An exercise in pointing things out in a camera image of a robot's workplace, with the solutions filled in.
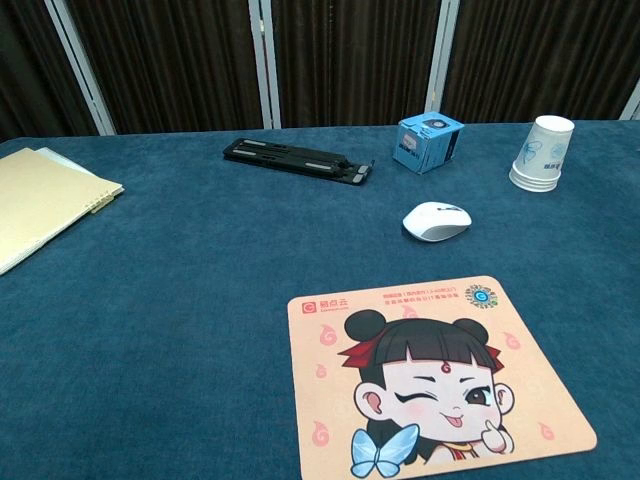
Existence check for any black folding laptop stand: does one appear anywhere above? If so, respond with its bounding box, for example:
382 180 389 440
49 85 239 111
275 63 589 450
222 137 376 187

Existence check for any dark slatted screen panel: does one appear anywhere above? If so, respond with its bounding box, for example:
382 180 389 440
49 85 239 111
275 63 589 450
439 0 640 124
258 0 459 130
52 0 274 136
0 0 109 144

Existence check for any blue velvet tablecloth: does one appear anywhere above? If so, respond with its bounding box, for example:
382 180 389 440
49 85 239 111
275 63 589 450
0 118 640 480

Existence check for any blue cardboard box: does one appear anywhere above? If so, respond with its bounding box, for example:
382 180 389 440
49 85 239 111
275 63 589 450
391 112 465 175

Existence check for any cartoon girl mouse pad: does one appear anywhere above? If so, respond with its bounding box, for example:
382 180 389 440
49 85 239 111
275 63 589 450
286 275 599 480

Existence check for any white paper sheet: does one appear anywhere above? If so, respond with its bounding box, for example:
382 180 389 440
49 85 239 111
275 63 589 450
33 146 101 177

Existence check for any stack of white paper cups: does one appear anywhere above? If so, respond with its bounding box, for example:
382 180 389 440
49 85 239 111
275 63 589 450
508 114 575 194

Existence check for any white computer mouse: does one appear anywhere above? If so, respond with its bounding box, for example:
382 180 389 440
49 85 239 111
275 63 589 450
402 200 473 244

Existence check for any yellow paper notebook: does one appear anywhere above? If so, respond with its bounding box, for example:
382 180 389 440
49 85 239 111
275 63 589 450
0 147 125 277

